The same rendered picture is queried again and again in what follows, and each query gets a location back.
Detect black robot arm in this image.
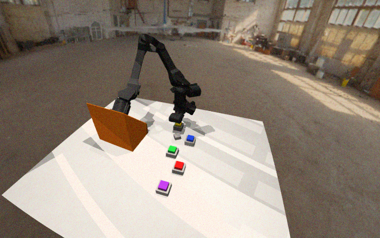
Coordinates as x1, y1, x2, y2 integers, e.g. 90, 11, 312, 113
111, 33, 201, 115

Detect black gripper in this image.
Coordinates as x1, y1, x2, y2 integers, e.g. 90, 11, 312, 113
168, 99, 187, 124

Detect green button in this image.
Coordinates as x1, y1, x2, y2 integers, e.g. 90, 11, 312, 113
165, 145, 179, 159

